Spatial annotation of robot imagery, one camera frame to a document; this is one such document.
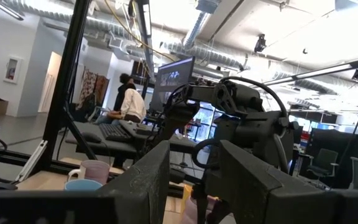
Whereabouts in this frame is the silver ceiling duct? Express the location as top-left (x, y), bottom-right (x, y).
top-left (181, 11), bottom-right (211, 50)

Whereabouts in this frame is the black ceiling camera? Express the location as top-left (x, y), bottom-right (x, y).
top-left (253, 33), bottom-right (267, 54)

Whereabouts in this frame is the black keyboard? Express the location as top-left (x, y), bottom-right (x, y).
top-left (98, 123), bottom-right (134, 143)

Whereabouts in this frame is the person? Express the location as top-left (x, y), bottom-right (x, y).
top-left (93, 73), bottom-right (147, 126)

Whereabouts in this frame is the lavender ribbed mug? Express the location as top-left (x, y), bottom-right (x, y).
top-left (180, 195), bottom-right (219, 224)

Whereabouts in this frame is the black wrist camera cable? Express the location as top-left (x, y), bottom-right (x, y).
top-left (218, 76), bottom-right (289, 175)

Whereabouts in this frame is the yellow overhead cable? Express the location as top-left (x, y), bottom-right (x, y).
top-left (103, 0), bottom-right (177, 63)

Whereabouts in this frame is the black computer mouse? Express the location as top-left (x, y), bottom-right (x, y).
top-left (81, 131), bottom-right (103, 144)

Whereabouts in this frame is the white aluminium bar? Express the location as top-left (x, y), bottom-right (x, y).
top-left (15, 139), bottom-right (48, 183)

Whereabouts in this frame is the black desk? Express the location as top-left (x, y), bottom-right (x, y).
top-left (64, 119), bottom-right (198, 161)

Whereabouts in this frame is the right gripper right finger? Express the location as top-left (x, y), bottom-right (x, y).
top-left (205, 139), bottom-right (331, 224)

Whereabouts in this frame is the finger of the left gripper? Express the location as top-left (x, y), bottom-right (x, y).
top-left (158, 104), bottom-right (202, 144)
top-left (216, 111), bottom-right (295, 175)

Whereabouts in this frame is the black computer monitor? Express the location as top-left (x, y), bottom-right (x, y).
top-left (149, 55), bottom-right (196, 113)

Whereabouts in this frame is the white wall cabinet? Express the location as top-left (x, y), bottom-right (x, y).
top-left (2, 55), bottom-right (24, 85)

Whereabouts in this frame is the blue mug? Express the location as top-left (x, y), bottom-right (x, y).
top-left (64, 179), bottom-right (104, 192)

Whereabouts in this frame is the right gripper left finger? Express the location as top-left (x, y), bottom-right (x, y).
top-left (104, 139), bottom-right (171, 224)

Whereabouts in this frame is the ceiling strip light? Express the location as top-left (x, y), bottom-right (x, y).
top-left (0, 0), bottom-right (25, 21)

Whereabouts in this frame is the patterned hanging cloth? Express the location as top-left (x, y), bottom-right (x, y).
top-left (76, 67), bottom-right (98, 110)

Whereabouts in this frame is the purple mug white handle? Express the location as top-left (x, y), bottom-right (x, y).
top-left (67, 159), bottom-right (111, 185)

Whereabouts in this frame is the brown hanging cloth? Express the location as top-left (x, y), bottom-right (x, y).
top-left (94, 74), bottom-right (111, 107)

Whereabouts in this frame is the dark office chair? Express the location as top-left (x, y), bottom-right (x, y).
top-left (305, 147), bottom-right (339, 187)

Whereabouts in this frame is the yellow mug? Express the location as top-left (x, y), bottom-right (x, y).
top-left (181, 184), bottom-right (194, 215)

